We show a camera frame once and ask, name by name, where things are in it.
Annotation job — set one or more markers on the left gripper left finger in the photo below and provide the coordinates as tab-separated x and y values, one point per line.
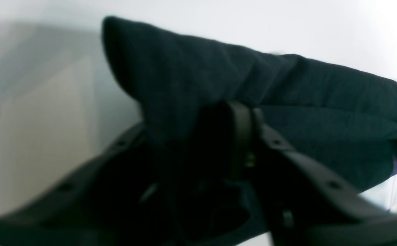
98	204

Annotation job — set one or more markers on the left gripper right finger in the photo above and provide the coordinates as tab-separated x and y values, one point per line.
303	202

